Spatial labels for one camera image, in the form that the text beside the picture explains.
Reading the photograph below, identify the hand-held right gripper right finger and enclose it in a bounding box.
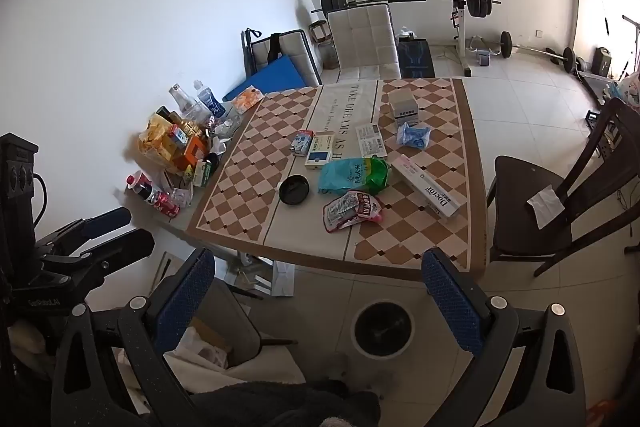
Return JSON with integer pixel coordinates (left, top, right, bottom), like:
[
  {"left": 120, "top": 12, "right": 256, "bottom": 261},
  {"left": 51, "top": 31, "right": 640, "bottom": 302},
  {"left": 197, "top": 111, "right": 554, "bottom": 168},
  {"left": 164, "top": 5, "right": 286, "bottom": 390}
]
[{"left": 421, "top": 248, "right": 586, "bottom": 427}]

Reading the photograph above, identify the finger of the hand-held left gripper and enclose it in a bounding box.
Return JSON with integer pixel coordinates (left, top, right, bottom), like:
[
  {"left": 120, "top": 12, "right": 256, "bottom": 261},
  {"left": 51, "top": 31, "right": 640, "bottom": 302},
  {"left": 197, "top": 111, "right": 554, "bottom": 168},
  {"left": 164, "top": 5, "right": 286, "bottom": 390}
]
[
  {"left": 35, "top": 207, "right": 132, "bottom": 254},
  {"left": 65, "top": 228, "right": 155, "bottom": 280}
]

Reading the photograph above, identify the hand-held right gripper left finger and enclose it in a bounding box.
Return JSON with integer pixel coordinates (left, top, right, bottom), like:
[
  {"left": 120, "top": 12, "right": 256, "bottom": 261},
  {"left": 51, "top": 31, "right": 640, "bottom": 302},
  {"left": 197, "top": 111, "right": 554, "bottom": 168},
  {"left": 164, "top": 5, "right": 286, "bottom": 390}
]
[{"left": 50, "top": 248, "right": 217, "bottom": 427}]

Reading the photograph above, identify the white round trash bin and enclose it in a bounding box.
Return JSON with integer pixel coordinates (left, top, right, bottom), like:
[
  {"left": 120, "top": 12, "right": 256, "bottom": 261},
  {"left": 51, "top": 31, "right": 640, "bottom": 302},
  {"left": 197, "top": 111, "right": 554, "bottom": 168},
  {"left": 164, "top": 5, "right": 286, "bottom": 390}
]
[{"left": 350, "top": 301, "right": 417, "bottom": 358}]

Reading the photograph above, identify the long white pink box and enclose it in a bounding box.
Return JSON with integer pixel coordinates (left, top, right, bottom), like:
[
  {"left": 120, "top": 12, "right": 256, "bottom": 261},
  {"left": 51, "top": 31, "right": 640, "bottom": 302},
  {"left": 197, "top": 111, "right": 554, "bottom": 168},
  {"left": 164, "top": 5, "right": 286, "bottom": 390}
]
[{"left": 390, "top": 154, "right": 468, "bottom": 220}]

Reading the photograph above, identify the red white snack packet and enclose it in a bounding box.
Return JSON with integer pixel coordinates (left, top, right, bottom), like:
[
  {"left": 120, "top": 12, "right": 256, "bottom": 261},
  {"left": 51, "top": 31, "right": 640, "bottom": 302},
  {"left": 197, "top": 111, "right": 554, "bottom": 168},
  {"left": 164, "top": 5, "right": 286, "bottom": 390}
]
[{"left": 323, "top": 190, "right": 385, "bottom": 234}]

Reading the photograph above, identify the black round dish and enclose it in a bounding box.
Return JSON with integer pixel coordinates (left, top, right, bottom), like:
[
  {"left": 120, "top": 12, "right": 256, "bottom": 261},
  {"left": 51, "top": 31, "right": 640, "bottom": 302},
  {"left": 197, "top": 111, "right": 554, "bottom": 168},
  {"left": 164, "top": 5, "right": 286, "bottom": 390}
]
[{"left": 278, "top": 175, "right": 312, "bottom": 206}]

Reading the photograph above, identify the green blue snack bag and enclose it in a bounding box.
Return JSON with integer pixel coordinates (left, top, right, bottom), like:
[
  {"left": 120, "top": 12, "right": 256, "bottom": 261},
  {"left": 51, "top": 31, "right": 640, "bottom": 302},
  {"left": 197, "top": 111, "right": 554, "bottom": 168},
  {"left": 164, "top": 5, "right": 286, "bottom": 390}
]
[{"left": 318, "top": 155, "right": 390, "bottom": 196}]

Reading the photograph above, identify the blue plastic bag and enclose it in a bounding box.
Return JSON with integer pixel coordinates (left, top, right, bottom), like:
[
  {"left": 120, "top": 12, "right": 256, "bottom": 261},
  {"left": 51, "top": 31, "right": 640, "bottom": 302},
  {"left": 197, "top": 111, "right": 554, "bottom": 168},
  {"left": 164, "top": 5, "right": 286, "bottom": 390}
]
[{"left": 396, "top": 123, "right": 432, "bottom": 150}]

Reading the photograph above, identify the white printed leaflet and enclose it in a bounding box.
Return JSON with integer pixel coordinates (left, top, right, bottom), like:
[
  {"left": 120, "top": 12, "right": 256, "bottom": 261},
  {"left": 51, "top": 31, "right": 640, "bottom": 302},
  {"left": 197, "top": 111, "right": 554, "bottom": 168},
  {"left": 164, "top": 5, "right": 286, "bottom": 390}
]
[{"left": 355, "top": 122, "right": 388, "bottom": 159}]

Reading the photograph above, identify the grey white box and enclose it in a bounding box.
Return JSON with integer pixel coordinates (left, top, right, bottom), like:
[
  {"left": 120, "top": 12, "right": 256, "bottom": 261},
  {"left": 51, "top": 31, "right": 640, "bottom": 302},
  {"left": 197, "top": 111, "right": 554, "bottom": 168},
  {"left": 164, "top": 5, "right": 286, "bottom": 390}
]
[{"left": 389, "top": 90, "right": 420, "bottom": 128}]

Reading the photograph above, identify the brown cardboard piece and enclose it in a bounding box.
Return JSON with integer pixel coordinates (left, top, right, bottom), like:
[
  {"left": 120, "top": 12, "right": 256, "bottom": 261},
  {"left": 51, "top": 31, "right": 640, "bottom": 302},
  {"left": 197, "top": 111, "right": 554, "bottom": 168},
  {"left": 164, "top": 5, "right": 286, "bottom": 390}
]
[{"left": 190, "top": 317, "right": 233, "bottom": 353}]

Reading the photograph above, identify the cola bottle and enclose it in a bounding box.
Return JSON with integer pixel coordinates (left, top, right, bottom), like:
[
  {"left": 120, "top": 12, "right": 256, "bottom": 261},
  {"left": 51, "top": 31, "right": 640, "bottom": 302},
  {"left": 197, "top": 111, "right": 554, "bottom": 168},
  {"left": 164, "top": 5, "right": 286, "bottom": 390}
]
[{"left": 126, "top": 171, "right": 161, "bottom": 204}]

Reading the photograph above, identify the beige low chair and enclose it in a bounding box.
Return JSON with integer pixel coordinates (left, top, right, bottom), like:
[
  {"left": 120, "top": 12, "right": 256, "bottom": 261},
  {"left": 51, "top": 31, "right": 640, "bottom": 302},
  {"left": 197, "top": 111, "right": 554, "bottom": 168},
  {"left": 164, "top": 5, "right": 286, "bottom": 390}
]
[{"left": 192, "top": 277, "right": 301, "bottom": 370}]

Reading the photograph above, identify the white plastic bag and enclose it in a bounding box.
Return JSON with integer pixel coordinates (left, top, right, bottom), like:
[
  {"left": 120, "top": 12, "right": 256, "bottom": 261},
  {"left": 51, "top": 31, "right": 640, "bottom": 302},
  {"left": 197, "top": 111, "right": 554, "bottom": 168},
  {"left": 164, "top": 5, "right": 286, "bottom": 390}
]
[{"left": 177, "top": 327, "right": 231, "bottom": 368}]

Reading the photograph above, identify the red cola can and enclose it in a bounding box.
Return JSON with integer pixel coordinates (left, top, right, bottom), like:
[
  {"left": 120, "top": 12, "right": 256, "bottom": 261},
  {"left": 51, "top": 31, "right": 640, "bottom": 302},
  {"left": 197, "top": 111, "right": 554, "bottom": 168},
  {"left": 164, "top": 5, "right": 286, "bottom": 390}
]
[{"left": 152, "top": 192, "right": 181, "bottom": 218}]

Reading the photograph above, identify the yellow snack bag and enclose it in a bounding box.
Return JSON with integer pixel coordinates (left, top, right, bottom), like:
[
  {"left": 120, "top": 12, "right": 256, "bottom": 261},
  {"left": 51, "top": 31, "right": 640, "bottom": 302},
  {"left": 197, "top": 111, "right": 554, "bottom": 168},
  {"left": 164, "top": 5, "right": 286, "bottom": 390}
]
[{"left": 137, "top": 113, "right": 181, "bottom": 166}]

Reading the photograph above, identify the large white cloth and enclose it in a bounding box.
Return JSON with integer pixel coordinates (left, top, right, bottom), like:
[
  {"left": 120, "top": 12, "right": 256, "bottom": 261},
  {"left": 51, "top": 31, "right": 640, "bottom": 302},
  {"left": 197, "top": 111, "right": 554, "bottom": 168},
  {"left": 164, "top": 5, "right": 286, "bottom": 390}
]
[{"left": 162, "top": 347, "right": 307, "bottom": 395}]

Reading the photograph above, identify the green white carton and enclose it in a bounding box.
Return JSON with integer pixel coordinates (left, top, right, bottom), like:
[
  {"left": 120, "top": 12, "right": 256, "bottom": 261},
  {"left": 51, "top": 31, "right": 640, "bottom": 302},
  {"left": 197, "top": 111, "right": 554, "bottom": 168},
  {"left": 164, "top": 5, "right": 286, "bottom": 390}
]
[{"left": 192, "top": 159, "right": 215, "bottom": 188}]

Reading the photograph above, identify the orange box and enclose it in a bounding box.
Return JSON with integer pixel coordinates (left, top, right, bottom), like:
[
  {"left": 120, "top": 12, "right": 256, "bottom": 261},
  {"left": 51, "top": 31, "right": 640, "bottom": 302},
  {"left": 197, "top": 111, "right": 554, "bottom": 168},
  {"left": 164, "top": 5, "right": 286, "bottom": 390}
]
[{"left": 182, "top": 137, "right": 208, "bottom": 165}]

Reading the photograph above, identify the checkered brown tablecloth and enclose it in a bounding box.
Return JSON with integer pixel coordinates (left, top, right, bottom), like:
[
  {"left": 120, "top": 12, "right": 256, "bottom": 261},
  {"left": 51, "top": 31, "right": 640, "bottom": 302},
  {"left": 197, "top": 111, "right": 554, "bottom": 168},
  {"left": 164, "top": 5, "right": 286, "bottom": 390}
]
[{"left": 186, "top": 78, "right": 488, "bottom": 284}]

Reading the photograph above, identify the gold brown bottle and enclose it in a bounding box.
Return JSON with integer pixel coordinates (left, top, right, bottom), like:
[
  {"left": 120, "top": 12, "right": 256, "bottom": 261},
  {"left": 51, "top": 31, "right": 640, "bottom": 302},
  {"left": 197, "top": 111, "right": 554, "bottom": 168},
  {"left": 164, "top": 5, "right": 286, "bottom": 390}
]
[{"left": 180, "top": 117, "right": 206, "bottom": 140}]

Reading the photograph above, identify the white paper sheet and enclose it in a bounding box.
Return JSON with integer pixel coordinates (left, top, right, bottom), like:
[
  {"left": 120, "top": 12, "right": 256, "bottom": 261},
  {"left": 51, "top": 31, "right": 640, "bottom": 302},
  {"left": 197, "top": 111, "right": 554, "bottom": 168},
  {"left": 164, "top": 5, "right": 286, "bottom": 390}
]
[{"left": 526, "top": 184, "right": 566, "bottom": 230}]

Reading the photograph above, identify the dark wooden chair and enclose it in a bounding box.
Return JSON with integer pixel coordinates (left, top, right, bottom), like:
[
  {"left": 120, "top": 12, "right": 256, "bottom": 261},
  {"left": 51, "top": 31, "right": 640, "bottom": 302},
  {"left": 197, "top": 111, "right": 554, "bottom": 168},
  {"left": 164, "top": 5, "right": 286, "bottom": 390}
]
[{"left": 486, "top": 97, "right": 640, "bottom": 278}]

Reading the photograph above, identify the clear glass bottle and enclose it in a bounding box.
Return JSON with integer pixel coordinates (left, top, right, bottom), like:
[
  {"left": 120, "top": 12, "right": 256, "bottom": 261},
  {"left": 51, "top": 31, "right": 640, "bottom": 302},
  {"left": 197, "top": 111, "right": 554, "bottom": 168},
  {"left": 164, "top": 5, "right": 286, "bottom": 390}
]
[{"left": 169, "top": 83, "right": 201, "bottom": 122}]

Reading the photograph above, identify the dark fleece clothing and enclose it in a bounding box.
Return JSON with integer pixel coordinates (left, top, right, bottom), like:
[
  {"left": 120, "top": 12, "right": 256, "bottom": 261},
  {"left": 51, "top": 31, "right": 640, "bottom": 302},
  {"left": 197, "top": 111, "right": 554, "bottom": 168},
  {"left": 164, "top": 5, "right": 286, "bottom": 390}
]
[{"left": 190, "top": 379, "right": 383, "bottom": 427}]

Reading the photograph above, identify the crumpled white plastic wrapper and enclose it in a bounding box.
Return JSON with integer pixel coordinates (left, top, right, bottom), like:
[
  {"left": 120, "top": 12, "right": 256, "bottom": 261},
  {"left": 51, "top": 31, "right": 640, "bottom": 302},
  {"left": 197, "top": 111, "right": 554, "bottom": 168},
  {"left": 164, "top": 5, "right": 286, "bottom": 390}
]
[{"left": 212, "top": 117, "right": 241, "bottom": 140}]

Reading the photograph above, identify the orange white tissue packet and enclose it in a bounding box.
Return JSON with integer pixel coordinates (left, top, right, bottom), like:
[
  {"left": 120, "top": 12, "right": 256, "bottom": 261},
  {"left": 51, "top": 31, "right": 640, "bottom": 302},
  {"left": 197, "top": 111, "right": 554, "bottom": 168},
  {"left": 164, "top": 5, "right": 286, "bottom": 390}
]
[{"left": 232, "top": 87, "right": 265, "bottom": 114}]

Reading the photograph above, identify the small blue white carton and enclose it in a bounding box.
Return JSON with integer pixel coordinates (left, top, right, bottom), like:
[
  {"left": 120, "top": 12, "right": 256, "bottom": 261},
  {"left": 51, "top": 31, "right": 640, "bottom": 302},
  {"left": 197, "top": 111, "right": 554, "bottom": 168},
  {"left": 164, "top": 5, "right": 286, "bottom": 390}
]
[{"left": 291, "top": 131, "right": 314, "bottom": 156}]

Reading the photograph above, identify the white blue medicine box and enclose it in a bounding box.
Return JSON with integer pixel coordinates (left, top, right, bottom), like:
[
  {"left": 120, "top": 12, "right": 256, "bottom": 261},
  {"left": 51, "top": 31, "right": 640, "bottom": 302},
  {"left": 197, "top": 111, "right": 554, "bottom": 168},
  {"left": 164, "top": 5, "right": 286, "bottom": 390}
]
[{"left": 304, "top": 131, "right": 339, "bottom": 169}]

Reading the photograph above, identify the blue mat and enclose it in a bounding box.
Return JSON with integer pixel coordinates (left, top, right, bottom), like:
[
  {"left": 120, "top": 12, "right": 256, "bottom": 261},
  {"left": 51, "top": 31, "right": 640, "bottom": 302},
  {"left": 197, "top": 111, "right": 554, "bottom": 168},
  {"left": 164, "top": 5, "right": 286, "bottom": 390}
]
[{"left": 222, "top": 54, "right": 308, "bottom": 102}]

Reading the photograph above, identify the black blue printed board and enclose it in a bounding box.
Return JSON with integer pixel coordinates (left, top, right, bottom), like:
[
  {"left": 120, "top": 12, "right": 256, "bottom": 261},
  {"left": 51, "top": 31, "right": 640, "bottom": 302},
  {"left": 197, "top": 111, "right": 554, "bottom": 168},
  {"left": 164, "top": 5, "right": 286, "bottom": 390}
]
[{"left": 397, "top": 38, "right": 437, "bottom": 80}]

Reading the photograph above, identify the grey folding chair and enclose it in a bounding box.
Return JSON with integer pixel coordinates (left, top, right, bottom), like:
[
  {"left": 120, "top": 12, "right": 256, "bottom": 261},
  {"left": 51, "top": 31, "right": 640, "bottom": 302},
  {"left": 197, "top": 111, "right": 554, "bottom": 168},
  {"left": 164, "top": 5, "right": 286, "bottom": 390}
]
[{"left": 242, "top": 28, "right": 322, "bottom": 88}]

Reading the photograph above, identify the short barbell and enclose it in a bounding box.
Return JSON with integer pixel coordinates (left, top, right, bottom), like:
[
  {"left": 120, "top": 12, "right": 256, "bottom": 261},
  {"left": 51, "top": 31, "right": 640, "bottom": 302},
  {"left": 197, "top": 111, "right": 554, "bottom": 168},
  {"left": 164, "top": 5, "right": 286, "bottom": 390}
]
[{"left": 500, "top": 31, "right": 576, "bottom": 72}]

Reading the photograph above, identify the beige padded chair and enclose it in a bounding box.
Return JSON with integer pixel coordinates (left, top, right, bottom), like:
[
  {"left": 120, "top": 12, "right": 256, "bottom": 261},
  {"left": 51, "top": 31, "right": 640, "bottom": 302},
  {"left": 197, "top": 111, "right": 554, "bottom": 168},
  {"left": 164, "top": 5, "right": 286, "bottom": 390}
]
[{"left": 326, "top": 4, "right": 402, "bottom": 84}]

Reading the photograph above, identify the black cable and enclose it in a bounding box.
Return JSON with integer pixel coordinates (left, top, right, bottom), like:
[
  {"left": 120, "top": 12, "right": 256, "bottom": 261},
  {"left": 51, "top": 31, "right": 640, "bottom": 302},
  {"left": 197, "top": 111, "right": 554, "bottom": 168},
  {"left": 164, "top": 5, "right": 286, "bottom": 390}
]
[{"left": 31, "top": 172, "right": 49, "bottom": 228}]

